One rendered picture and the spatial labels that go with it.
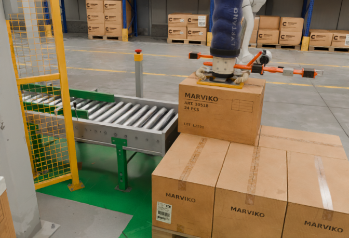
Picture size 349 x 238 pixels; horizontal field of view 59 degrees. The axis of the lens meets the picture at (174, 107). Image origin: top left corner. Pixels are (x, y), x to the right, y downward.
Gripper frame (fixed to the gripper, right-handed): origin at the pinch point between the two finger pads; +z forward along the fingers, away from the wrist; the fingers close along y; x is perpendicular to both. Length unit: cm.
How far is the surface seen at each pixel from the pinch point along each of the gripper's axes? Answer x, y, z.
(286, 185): -26, 53, 77
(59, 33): 137, -23, 60
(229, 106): 17.9, 25.1, 33.2
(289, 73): -19.9, 1.1, 16.1
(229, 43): 22.8, -18.1, 22.9
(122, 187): 99, 104, 50
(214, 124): 28, 41, 33
